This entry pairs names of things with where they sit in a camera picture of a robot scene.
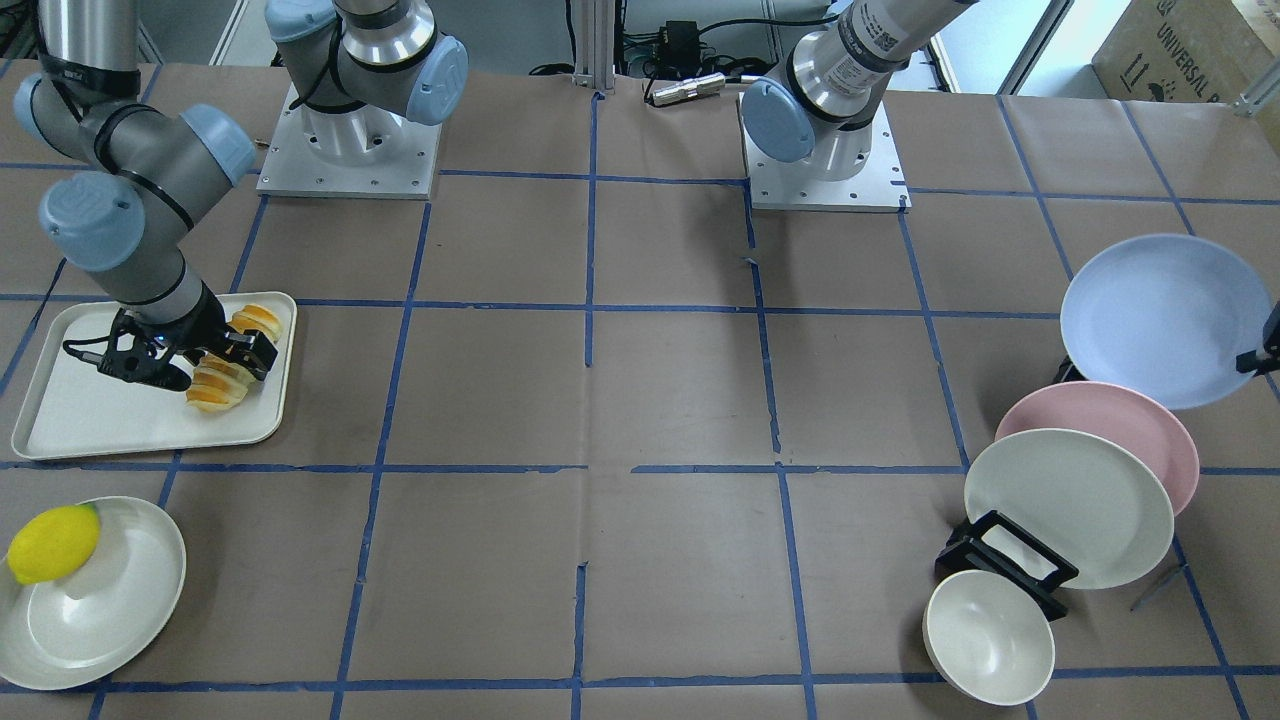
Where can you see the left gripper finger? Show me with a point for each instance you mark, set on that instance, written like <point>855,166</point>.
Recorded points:
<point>1265,359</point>

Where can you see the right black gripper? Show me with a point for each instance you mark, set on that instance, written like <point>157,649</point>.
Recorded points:
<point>207,323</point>

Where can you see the striped orange bread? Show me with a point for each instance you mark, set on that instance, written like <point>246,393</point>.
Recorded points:
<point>218,385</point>

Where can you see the blue plate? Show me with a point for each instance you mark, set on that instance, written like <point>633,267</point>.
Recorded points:
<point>1165,315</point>

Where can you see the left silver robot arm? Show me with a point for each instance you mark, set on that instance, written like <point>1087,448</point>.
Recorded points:
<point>1019,207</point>

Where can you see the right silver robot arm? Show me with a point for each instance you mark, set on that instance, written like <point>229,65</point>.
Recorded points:
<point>360,69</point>

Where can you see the pink plate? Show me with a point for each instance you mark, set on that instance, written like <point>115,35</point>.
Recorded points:
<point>1121,415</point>

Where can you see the cream plate on rack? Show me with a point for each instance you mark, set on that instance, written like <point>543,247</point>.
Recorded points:
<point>1086,498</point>

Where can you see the black plate rack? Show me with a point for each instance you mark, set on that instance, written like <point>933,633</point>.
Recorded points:
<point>1005,560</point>

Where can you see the white rectangular tray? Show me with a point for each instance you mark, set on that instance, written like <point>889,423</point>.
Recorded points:
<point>70,410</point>

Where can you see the yellow lemon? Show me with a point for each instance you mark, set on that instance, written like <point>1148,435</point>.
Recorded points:
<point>54,544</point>

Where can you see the shallow cream dish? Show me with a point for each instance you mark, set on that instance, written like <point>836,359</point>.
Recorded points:
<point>58,635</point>

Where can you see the cardboard box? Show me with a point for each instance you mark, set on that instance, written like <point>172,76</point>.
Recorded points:
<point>1187,51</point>

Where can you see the cream bowl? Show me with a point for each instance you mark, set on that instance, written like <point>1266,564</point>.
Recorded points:
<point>988,639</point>

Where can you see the black power adapter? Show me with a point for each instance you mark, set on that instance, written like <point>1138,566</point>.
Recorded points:
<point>679,46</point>

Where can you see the silver cylinder connector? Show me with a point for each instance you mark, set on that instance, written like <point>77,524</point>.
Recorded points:
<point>686,90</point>

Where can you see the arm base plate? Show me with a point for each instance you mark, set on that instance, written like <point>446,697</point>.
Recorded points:
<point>366,154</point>
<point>849,171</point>

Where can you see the aluminium frame post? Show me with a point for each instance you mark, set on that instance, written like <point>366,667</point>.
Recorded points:
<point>596,40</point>

